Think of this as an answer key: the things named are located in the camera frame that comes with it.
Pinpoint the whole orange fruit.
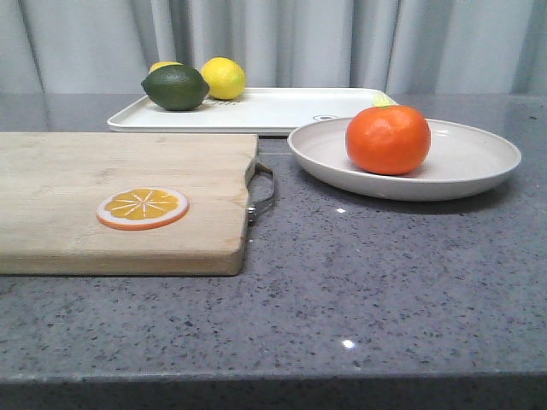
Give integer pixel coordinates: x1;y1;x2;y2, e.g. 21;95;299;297
345;105;431;175

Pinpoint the white round plate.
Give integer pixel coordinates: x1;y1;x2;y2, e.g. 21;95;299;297
287;118;521;202

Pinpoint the white rectangular tray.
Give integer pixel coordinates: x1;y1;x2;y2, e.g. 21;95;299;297
108;87;384;136

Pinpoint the orange slice piece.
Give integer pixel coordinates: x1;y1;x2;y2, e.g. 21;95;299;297
96;187;190;231

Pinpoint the yellow lemon right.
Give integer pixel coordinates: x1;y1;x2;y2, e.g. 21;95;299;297
201;56;246;100

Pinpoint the yellow plastic utensil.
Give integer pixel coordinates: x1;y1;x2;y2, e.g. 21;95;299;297
373;93;397;108

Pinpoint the green lime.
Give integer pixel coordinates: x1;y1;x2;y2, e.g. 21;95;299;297
141;64;209;111

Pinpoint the yellow lemon behind lime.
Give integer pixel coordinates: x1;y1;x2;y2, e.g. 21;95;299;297
149;61;181;73

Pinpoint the wooden cutting board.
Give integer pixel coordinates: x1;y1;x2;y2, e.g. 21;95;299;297
1;132;258;276

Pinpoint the grey curtain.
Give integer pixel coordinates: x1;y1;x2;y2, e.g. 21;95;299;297
1;1;546;95

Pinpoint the metal cutting board handle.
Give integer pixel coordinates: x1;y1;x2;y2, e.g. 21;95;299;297
246;162;277;224

